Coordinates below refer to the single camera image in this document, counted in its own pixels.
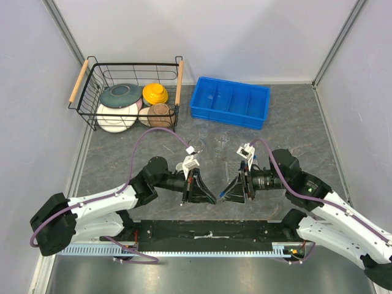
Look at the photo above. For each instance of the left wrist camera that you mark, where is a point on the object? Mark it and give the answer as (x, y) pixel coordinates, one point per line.
(190, 162)

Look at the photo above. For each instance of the light blue cable duct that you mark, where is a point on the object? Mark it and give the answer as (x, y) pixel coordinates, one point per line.
(111, 250)

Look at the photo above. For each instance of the white ceramic plate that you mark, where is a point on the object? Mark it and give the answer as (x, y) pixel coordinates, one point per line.
(116, 120)

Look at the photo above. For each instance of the brown ceramic bowl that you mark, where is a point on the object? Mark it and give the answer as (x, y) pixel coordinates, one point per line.
(161, 115)

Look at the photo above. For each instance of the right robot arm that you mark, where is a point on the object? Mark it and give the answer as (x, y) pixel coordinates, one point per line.
(321, 215)

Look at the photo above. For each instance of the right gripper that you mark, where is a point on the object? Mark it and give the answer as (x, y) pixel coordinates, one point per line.
(236, 193)

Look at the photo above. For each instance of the white ceramic bowl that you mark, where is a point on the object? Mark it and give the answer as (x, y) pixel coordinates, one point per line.
(143, 116)

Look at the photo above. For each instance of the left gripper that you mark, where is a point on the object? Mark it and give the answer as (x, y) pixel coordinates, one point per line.
(195, 190)

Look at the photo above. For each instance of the glass petri dish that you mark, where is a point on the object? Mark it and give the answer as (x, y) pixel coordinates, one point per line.
(198, 144)

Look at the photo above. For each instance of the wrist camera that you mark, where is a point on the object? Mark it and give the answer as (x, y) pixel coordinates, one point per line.
(247, 152)
(190, 162)

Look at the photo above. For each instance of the blue plastic divided bin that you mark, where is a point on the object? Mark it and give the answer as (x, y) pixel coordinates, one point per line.
(230, 102)

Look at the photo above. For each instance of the teal ceramic plate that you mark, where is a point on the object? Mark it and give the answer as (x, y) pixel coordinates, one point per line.
(121, 95)

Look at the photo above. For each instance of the glass conical flask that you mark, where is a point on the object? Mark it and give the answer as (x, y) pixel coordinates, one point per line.
(222, 138)

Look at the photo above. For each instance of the clear acrylic tube rack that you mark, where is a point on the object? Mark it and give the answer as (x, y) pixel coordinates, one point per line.
(231, 170)

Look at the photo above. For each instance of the small glass bottle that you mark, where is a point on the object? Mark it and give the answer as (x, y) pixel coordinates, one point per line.
(218, 151)

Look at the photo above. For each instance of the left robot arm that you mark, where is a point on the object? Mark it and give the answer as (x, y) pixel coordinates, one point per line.
(62, 221)

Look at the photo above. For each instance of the glass beaker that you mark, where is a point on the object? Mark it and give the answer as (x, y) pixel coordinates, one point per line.
(203, 133)

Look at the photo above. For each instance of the yellow ceramic bowl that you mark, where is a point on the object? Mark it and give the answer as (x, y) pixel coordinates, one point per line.
(155, 93)

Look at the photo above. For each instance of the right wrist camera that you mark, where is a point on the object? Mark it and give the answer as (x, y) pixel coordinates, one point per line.
(247, 152)

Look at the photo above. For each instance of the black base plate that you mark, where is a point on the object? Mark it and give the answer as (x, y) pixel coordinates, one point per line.
(207, 234)

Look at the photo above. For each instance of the white plastic cup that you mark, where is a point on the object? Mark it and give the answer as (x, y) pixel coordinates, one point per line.
(180, 167)

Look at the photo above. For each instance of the black wire basket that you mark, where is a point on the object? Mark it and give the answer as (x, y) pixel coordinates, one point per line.
(97, 76)

